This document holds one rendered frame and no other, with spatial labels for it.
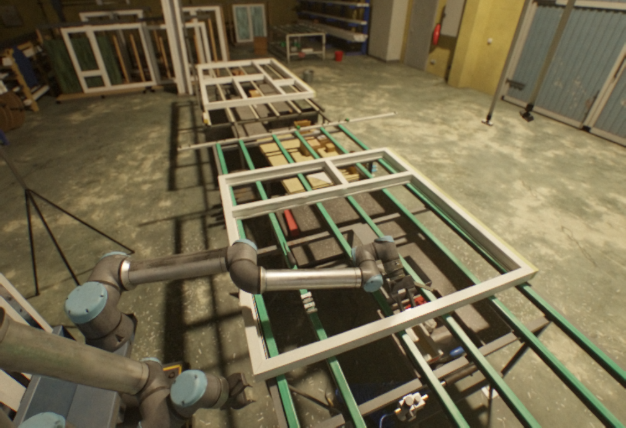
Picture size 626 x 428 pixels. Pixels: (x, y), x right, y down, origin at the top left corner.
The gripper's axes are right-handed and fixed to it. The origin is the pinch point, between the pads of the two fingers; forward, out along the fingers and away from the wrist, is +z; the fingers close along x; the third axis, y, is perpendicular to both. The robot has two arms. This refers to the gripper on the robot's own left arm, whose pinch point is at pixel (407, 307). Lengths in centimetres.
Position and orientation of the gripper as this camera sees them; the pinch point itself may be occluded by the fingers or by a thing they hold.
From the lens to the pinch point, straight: 152.7
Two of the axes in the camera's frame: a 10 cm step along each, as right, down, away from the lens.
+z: 2.7, 9.1, -3.0
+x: 9.4, -1.9, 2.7
